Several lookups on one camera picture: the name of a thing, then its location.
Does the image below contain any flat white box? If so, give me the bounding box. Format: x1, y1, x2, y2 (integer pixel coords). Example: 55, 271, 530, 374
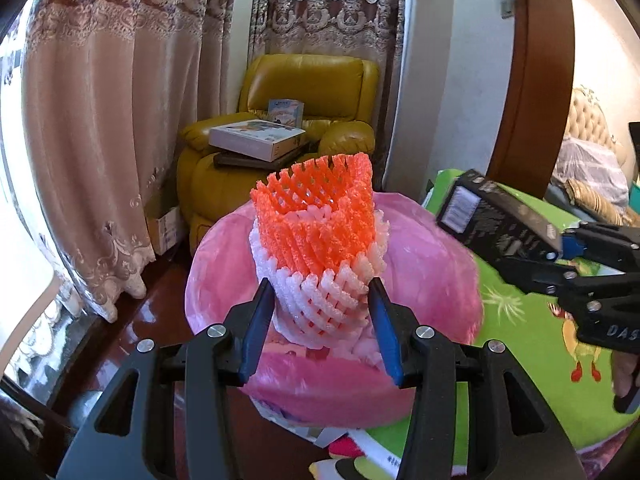
208, 120, 307, 162

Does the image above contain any person's right hand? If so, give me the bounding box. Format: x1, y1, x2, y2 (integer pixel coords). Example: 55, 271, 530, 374
612, 347, 640, 413

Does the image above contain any black printed box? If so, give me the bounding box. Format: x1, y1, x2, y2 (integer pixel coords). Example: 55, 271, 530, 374
436, 169, 568, 266

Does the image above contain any small blue picture box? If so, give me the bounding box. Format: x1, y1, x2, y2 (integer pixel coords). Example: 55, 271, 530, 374
267, 99, 305, 128

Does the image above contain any orange foam fruit net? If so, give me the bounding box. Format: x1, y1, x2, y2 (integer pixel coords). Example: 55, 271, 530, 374
250, 152, 375, 281

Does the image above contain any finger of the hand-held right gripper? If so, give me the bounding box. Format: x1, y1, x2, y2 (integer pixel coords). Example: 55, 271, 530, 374
560, 222, 640, 263
495, 255, 628, 303

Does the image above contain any yellow leather armchair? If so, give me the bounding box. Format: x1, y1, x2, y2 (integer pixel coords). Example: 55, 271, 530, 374
176, 54, 381, 256

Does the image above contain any grey striped pillow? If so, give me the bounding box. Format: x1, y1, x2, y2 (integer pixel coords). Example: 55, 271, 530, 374
552, 137, 631, 206

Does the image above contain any tufted beige headboard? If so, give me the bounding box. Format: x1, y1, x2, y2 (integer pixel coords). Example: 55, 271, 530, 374
565, 87, 628, 171

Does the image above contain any brown wooden door frame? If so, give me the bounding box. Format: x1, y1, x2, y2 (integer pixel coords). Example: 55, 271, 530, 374
487, 0, 573, 196

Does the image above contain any beige lace curtain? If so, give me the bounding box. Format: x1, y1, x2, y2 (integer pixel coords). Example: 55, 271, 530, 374
247, 0, 406, 196
20, 0, 241, 323

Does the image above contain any white foam net sleeve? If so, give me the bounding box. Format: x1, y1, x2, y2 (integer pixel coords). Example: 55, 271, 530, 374
248, 210, 391, 351

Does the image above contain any pink plastic trash bag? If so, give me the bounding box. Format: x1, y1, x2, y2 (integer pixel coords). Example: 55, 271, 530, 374
184, 191, 485, 428

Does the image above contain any cardboard box on floor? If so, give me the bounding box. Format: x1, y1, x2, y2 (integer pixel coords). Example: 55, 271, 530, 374
145, 195, 188, 256

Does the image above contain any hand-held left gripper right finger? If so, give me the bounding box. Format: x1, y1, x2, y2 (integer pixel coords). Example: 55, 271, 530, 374
368, 276, 588, 480

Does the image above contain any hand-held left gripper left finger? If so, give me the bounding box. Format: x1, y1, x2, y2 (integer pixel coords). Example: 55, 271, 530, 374
56, 278, 276, 480

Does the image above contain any dark flat book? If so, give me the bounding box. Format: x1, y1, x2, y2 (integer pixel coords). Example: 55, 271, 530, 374
214, 142, 311, 170

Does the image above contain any green printed tablecloth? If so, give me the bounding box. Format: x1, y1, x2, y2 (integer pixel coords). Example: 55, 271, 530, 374
420, 169, 640, 453

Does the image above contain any brown striped pillow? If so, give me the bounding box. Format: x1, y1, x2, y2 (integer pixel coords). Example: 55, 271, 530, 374
565, 178, 626, 226

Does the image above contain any colourful printed bag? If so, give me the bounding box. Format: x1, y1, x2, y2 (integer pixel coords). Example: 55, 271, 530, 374
307, 427, 416, 480

